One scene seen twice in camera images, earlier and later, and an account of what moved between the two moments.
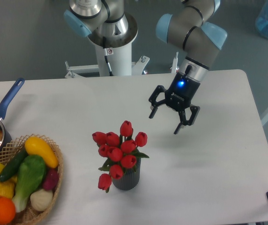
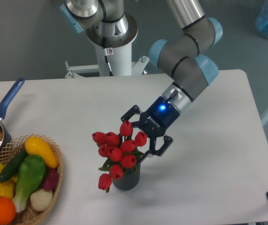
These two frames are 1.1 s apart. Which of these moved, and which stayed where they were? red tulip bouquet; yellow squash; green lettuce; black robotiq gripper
Moved: black robotiq gripper
Stayed: green lettuce; red tulip bouquet; yellow squash
